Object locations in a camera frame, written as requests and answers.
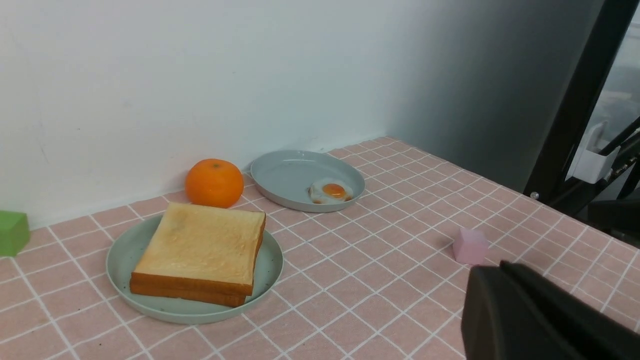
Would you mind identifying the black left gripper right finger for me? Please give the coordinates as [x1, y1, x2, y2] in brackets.
[500, 260, 640, 360]

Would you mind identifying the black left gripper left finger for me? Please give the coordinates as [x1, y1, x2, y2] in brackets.
[461, 266, 581, 360]

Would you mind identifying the toast slice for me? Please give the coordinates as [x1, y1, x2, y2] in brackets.
[132, 202, 267, 297]
[129, 232, 263, 308]

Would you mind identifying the pink cube block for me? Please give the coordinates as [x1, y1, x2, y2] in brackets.
[452, 227, 490, 265]

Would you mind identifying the fried egg right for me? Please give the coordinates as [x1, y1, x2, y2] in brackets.
[307, 178, 354, 205]

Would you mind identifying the green centre plate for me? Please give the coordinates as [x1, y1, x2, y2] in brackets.
[105, 213, 285, 325]

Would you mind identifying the right blue-grey plate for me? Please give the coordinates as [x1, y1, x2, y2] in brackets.
[249, 150, 365, 214]

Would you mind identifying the orange fruit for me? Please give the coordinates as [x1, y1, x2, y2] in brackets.
[184, 158, 244, 208]

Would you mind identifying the green cube block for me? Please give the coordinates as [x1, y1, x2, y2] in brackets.
[0, 210, 31, 257]

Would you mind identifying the black metal frame post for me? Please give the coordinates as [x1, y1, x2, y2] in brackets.
[522, 0, 639, 202]

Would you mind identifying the white bracket box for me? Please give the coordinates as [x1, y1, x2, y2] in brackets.
[566, 120, 621, 184]

